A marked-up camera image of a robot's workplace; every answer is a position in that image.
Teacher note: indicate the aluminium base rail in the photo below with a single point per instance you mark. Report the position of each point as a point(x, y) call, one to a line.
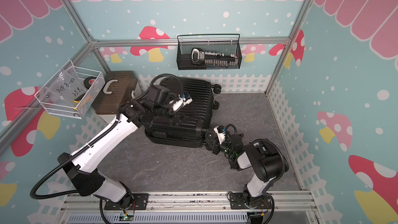
point(195, 207)

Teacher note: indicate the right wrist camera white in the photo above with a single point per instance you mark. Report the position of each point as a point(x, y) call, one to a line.
point(221, 133)

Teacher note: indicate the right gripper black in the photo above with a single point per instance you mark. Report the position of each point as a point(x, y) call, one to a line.
point(215, 148)

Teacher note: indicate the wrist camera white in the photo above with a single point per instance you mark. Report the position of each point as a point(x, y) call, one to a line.
point(221, 133)
point(180, 102)

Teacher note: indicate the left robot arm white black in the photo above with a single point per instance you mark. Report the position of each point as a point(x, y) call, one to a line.
point(81, 165)

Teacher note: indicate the clear plastic wall bin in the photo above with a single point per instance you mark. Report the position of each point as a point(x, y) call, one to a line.
point(53, 105)

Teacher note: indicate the black wire mesh basket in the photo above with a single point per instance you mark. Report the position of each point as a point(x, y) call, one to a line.
point(219, 43)

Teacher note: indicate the black hard-shell suitcase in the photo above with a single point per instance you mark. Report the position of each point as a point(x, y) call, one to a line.
point(189, 126)

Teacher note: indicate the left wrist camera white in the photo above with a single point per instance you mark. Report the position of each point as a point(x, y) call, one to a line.
point(180, 102)

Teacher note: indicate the plastic bag with writing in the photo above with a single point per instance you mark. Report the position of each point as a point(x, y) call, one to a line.
point(68, 87)

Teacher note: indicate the brown lid storage box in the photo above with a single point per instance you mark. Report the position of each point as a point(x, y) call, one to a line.
point(119, 88)

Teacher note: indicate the black tape roll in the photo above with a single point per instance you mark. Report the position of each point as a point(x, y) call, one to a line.
point(89, 81)

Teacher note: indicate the socket set in basket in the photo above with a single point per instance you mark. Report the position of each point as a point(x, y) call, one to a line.
point(212, 59)

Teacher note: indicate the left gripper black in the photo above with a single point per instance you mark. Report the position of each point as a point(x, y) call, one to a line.
point(176, 118)

